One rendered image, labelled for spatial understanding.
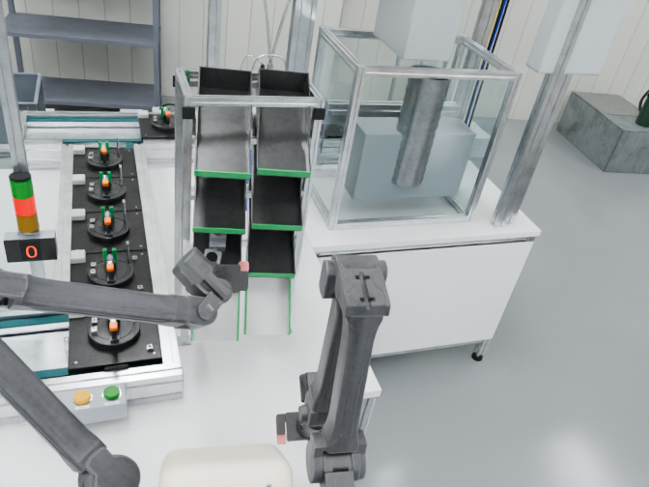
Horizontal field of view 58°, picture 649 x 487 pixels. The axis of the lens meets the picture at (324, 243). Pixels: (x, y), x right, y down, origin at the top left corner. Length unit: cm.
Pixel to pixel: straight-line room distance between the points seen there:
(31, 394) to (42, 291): 17
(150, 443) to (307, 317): 67
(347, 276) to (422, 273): 171
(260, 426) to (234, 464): 71
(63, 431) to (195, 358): 80
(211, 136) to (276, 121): 18
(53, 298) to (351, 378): 53
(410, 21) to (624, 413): 228
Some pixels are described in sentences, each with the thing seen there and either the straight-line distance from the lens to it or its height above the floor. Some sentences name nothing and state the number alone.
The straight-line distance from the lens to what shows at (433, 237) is 257.
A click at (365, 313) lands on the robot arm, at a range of 96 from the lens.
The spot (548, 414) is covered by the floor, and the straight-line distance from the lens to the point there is 328.
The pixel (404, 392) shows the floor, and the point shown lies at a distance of 305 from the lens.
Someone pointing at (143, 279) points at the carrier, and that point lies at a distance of 196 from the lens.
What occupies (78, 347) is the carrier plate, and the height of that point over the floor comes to 97.
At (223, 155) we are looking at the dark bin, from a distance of 146.
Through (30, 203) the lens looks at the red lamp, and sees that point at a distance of 165.
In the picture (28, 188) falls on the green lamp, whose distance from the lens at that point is 163.
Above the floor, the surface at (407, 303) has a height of 49.
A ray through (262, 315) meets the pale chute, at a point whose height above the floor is 103.
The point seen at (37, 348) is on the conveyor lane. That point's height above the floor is 92.
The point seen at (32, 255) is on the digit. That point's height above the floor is 119.
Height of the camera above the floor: 222
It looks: 35 degrees down
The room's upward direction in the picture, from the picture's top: 10 degrees clockwise
